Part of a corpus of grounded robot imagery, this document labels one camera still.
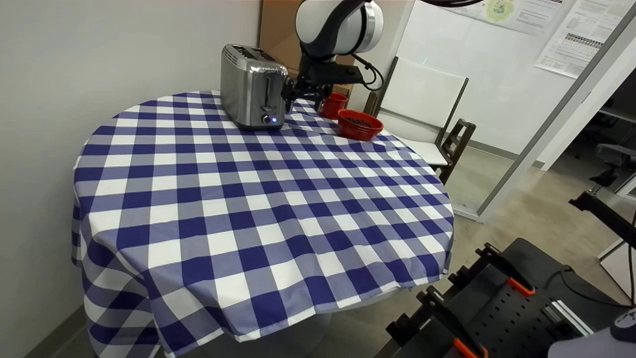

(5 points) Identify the office chair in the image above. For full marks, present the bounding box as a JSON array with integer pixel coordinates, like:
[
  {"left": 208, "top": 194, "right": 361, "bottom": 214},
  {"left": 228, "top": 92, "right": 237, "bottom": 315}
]
[{"left": 588, "top": 143, "right": 636, "bottom": 189}]

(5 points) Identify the blue white checkered tablecloth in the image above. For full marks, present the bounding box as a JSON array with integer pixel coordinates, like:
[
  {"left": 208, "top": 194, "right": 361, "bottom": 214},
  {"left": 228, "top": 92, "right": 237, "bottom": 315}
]
[{"left": 71, "top": 89, "right": 454, "bottom": 358}]

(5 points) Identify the poster with green picture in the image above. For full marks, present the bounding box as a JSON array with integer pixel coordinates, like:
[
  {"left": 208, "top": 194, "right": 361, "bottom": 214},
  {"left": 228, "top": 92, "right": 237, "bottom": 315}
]
[{"left": 447, "top": 0, "right": 565, "bottom": 36}]

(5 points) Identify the poster with table print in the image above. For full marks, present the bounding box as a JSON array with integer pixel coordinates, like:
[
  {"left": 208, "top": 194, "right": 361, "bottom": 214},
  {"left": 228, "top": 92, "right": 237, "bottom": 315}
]
[{"left": 534, "top": 0, "right": 636, "bottom": 80}]

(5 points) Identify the brown cardboard sheet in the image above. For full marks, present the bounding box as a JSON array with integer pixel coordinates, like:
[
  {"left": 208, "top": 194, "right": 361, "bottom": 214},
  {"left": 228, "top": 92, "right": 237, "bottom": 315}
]
[{"left": 258, "top": 0, "right": 356, "bottom": 97}]

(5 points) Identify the red bowl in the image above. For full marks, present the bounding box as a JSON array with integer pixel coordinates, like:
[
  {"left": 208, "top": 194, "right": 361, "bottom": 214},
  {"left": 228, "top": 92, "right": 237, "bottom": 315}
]
[{"left": 337, "top": 109, "right": 385, "bottom": 142}]

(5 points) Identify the white dark wooden chair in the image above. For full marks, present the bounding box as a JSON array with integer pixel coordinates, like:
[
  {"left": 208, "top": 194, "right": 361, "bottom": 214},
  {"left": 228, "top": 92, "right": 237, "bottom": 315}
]
[{"left": 362, "top": 56, "right": 477, "bottom": 186}]

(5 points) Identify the black clamp orange tip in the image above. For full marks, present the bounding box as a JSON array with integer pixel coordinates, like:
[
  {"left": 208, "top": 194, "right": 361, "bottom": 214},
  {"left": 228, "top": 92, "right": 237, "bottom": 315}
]
[
  {"left": 416, "top": 285, "right": 490, "bottom": 358},
  {"left": 476, "top": 242, "right": 537, "bottom": 298}
]

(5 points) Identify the red cup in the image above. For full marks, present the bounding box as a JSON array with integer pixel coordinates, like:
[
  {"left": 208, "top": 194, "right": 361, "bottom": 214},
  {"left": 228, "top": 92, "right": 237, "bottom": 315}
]
[{"left": 318, "top": 91, "right": 349, "bottom": 120}]

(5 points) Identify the silver toaster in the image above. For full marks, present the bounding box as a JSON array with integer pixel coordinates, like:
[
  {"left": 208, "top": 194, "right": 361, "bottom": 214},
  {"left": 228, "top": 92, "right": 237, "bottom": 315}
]
[{"left": 220, "top": 43, "right": 289, "bottom": 131}]

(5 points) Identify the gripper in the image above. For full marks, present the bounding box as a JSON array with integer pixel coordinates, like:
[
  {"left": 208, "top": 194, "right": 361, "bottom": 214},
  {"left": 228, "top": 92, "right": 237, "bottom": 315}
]
[{"left": 281, "top": 61, "right": 334, "bottom": 114}]

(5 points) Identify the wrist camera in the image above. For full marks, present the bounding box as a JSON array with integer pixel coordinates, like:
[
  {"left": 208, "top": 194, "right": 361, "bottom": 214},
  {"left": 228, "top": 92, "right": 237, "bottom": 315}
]
[{"left": 311, "top": 63, "right": 364, "bottom": 85}]

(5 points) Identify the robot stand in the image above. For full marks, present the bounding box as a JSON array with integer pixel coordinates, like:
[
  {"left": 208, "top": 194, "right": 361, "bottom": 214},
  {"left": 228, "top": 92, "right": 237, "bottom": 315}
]
[{"left": 374, "top": 237, "right": 636, "bottom": 358}]

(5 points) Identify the glass partition frame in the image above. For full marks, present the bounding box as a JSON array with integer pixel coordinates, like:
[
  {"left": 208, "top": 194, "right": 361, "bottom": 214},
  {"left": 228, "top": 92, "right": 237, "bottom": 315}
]
[{"left": 450, "top": 4, "right": 636, "bottom": 223}]

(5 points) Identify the black cable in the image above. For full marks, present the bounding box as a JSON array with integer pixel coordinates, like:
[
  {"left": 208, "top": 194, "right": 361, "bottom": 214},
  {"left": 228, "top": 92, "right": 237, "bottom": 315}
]
[{"left": 543, "top": 265, "right": 623, "bottom": 308}]

